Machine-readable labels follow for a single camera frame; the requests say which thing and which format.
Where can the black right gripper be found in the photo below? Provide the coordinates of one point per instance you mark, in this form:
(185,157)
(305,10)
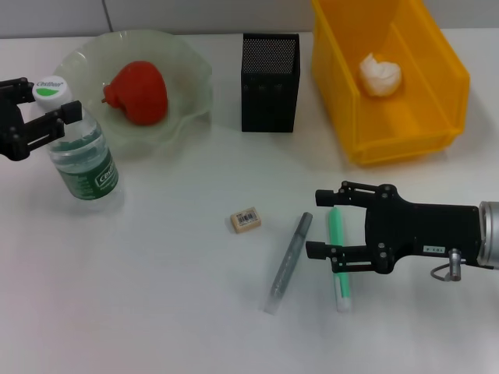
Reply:
(429,233)

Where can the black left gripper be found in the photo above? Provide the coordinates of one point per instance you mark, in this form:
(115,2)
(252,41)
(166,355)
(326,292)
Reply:
(9,128)

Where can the clear green-label water bottle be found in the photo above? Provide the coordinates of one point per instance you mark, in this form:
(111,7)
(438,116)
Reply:
(85,171)

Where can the red-orange fruit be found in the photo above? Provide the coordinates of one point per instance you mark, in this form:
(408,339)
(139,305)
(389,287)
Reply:
(140,93)

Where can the white paper ball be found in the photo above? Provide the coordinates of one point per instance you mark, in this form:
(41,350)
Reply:
(380,76)

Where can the mint green pen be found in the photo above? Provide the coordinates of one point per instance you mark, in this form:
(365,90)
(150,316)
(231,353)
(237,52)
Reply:
(337,230)

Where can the grey pen in clear sleeve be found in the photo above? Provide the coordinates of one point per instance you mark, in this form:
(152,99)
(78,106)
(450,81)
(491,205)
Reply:
(288,261)

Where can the beige eraser with barcode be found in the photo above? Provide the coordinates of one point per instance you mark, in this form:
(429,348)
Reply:
(245,222)

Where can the pale green glass fruit plate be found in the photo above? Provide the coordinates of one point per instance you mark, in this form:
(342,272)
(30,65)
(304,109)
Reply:
(183,97)

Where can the black mesh pen holder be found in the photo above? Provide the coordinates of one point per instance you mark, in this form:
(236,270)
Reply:
(269,97)

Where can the yellow plastic bin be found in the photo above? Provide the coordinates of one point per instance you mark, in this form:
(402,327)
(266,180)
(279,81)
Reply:
(421,117)

